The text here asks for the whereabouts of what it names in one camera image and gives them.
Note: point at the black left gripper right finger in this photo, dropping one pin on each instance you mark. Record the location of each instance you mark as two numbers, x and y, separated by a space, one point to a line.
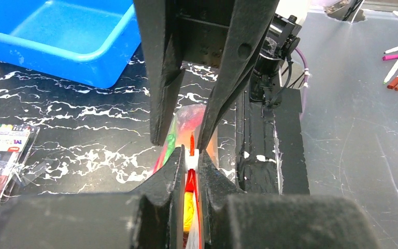
238 219

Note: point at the blue plastic bin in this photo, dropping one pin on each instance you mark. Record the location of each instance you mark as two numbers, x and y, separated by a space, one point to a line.
90 42

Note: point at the clear zip top bag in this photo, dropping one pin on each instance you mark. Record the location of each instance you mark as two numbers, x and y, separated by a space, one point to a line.
185 161

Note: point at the yellow banana toy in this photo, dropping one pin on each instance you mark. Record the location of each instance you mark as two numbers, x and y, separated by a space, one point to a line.
188 211

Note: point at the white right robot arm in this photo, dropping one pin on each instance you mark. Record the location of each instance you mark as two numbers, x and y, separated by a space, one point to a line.
279 43

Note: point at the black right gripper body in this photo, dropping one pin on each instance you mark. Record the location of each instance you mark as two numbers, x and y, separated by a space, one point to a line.
203 28

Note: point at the marker pen pack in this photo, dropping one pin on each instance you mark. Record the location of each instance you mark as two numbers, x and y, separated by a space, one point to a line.
16 141

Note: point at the green vegetable toy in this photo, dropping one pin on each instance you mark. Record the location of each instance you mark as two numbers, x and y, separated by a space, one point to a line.
170 142

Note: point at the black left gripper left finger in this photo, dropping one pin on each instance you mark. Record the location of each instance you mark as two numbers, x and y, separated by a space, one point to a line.
149 216

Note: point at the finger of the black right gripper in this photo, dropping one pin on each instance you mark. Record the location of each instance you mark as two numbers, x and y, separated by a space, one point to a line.
158 26
247 30

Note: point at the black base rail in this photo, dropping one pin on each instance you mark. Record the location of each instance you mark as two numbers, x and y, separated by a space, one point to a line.
269 146

